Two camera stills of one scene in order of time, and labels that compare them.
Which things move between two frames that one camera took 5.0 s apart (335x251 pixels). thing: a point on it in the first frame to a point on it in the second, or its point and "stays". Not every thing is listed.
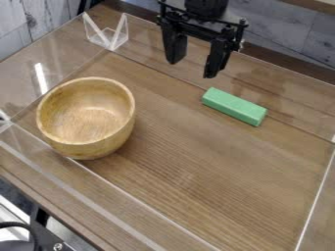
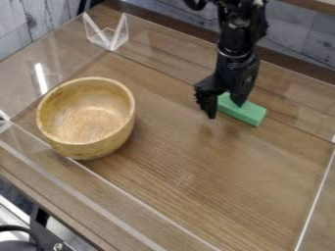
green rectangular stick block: x=241 y=108 stays
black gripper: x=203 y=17 to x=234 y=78
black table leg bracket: x=47 y=240 stays
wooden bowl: x=86 y=117 stays
